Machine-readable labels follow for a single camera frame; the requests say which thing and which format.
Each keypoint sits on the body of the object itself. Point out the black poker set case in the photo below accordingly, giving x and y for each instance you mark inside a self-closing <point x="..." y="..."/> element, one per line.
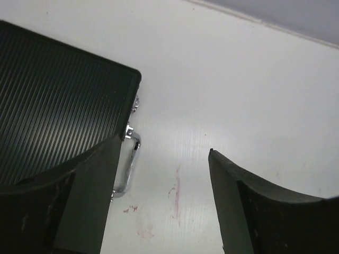
<point x="57" y="101"/>

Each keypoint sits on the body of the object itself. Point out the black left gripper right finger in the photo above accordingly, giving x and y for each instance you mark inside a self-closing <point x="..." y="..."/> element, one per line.
<point x="258" y="216"/>

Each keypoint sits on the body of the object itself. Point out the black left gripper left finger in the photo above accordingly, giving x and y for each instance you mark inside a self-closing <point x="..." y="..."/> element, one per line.
<point x="63" y="209"/>

